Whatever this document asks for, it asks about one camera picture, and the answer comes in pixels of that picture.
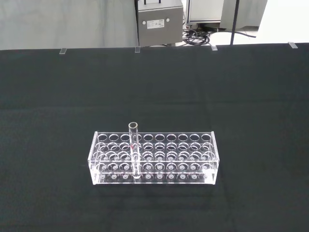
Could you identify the clear plastic cloth clip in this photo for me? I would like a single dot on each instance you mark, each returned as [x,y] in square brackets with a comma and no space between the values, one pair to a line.
[137,49]
[292,45]
[62,51]
[214,47]

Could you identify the black tripod pole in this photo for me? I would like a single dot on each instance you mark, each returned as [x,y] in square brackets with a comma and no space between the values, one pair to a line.
[234,21]

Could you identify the grey metal equipment box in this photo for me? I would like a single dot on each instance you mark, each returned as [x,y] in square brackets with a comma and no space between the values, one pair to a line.
[159,33]

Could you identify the white cabinet with aluminium frame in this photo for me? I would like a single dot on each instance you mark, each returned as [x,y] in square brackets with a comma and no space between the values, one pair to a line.
[205,9]

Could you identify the black bench cloth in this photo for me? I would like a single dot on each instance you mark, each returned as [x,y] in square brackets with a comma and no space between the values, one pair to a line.
[48,120]

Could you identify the clear acrylic test tube rack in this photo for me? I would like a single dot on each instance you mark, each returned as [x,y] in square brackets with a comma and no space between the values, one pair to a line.
[173,154]

